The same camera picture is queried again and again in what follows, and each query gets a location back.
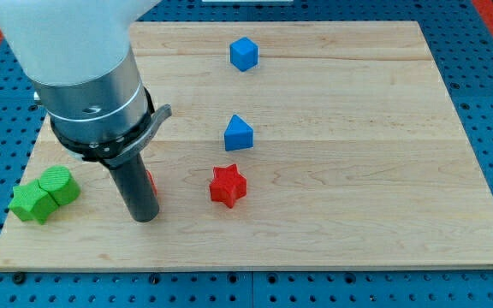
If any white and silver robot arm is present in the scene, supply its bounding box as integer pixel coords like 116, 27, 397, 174
0, 0, 159, 144

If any red star block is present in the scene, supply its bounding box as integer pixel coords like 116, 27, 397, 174
209, 164, 247, 209

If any green star block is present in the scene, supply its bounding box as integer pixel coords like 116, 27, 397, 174
9, 179, 59, 225

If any blue triangular prism block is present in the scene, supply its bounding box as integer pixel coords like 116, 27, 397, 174
224, 115, 253, 151

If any wooden board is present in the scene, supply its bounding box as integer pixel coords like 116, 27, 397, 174
0, 21, 493, 272

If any red block behind tool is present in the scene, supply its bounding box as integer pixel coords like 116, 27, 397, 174
146, 169, 157, 196

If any blue cube block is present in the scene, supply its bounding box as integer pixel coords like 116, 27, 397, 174
229, 37, 258, 72

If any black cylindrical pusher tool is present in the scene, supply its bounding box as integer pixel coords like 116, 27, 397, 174
110, 154, 159, 222

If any black clamp with grey lever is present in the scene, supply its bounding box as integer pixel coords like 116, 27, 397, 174
50, 88, 172, 169

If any green cylinder block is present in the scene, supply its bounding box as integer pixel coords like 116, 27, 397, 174
39, 165, 80, 206

